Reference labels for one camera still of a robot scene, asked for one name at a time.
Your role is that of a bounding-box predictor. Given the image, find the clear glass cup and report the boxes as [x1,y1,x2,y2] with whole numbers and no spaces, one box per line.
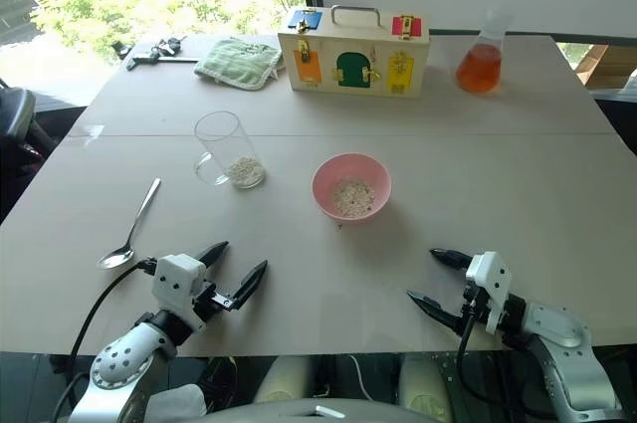
[193,110,268,190]

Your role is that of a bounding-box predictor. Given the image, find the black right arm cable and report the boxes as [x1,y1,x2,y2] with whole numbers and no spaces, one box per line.
[455,293,558,419]

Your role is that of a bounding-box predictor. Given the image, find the green quilted cloth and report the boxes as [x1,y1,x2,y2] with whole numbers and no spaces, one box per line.
[192,38,284,92]

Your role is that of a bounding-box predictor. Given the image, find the beige oats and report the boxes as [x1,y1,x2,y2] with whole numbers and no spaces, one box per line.
[330,177,377,218]

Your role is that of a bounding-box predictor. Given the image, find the pale rounded shape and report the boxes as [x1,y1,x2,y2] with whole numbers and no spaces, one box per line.
[253,355,314,405]
[397,352,455,423]

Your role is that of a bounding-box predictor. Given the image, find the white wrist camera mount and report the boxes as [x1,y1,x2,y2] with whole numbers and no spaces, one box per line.
[151,253,206,332]
[465,251,514,335]

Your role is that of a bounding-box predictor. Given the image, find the wooden furniture piece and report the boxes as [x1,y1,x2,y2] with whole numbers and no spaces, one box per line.
[576,43,637,91]

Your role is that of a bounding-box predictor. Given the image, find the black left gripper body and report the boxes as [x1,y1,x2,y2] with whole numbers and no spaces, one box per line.
[191,272,237,328]

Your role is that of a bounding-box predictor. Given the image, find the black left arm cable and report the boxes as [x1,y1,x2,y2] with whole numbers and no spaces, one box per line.
[52,257,159,419]

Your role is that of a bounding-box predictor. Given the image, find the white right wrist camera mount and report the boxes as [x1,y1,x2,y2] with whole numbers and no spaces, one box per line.
[465,251,514,335]

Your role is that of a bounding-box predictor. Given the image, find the thin white cable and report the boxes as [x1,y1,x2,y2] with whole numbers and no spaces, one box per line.
[347,353,375,402]

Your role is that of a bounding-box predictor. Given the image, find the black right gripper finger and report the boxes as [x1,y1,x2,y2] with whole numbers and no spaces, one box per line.
[406,290,467,336]
[429,248,474,273]

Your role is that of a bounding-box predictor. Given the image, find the orange liquid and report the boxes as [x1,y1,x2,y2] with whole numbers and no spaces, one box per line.
[455,43,503,95]

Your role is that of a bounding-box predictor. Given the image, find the metal spoon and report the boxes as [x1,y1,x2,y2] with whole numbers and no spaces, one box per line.
[97,177,162,271]

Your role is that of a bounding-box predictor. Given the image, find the glass conical flask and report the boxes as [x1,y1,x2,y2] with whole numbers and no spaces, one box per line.
[455,9,514,95]

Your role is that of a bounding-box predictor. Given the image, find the pink bowl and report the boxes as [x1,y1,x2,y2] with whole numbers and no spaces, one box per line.
[311,152,393,222]

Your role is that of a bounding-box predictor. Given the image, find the black key bunch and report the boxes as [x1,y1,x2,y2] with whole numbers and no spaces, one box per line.
[148,35,188,59]

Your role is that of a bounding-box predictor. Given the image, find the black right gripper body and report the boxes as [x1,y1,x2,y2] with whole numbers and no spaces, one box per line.
[459,271,492,335]

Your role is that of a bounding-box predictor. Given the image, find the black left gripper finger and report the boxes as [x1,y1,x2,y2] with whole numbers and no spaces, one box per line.
[232,259,269,312]
[195,241,231,275]

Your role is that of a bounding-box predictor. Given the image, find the wooden lock box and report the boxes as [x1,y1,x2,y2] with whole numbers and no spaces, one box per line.
[277,4,431,95]

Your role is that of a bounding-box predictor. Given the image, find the black chair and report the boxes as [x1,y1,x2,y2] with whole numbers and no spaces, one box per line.
[0,77,62,225]

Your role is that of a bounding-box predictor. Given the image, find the small dish of white grains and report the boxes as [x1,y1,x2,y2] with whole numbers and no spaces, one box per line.
[224,156,266,190]

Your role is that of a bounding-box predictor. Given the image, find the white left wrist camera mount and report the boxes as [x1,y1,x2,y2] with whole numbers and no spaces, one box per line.
[151,253,206,332]

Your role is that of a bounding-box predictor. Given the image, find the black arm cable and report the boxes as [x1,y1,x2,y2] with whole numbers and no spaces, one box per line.
[52,257,159,419]
[455,293,558,419]

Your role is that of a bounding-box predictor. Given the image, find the metal box handle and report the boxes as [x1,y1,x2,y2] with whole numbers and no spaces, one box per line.
[330,4,382,29]

